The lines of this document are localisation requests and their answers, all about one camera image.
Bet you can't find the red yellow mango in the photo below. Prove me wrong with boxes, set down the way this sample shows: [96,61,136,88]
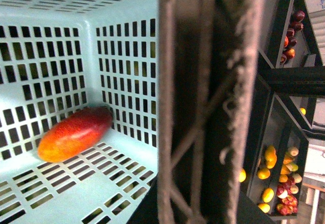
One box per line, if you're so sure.
[38,107,113,163]

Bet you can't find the brown basket handle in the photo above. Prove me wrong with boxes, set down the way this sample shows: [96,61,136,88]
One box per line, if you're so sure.
[157,0,264,223]

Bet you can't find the light blue plastic basket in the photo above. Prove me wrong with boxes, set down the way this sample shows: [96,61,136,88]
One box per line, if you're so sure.
[1,0,158,223]

